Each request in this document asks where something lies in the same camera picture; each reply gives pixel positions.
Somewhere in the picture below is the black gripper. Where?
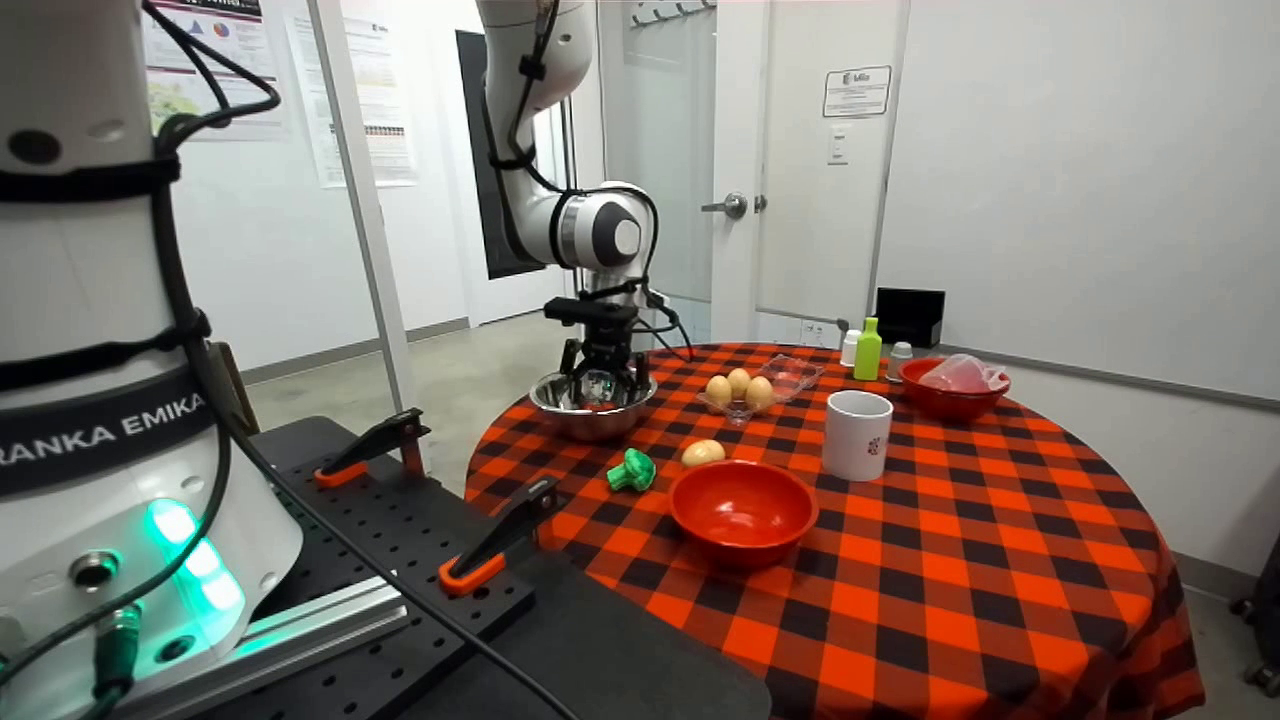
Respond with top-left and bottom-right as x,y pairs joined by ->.
544,296 -> 638,406

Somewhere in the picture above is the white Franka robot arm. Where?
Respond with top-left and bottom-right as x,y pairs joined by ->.
0,0 -> 305,720

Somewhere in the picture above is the white mug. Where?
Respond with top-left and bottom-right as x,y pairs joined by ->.
825,391 -> 891,479

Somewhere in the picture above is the steel mixing bowl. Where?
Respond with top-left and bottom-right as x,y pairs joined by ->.
528,373 -> 654,438

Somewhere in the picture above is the green toy broccoli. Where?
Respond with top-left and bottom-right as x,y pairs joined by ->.
606,449 -> 654,492

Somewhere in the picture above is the beige egg on table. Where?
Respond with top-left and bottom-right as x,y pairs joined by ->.
681,438 -> 723,467

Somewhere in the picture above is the large red bowl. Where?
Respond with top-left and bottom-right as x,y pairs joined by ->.
666,461 -> 815,564

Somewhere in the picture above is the black orange clamp far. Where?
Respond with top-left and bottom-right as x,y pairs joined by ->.
310,406 -> 426,492

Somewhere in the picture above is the black orange clamp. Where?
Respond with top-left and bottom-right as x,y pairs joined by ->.
310,406 -> 426,492
437,479 -> 559,595

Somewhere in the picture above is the black orange clamp near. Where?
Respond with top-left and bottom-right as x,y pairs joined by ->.
437,479 -> 559,595

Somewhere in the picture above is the red black checkered tablecloth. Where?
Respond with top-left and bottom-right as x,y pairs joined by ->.
465,342 -> 1204,720

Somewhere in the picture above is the small white bottle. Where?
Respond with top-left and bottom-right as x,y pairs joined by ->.
840,329 -> 858,367

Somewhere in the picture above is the green bottle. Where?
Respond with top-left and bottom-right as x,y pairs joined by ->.
852,315 -> 885,382

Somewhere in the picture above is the small red bowl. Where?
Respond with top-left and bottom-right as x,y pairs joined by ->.
905,354 -> 1011,424

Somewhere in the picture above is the pink cloth in bowl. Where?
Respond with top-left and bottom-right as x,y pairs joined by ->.
919,350 -> 1011,391

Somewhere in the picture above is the silver door handle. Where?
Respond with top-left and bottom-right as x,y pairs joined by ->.
698,192 -> 748,218

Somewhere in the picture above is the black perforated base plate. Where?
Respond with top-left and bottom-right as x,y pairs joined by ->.
198,414 -> 771,720

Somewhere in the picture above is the black wall box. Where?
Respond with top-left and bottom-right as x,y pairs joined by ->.
876,288 -> 943,349

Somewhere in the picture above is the wall sign paper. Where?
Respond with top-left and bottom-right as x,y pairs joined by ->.
819,64 -> 891,121

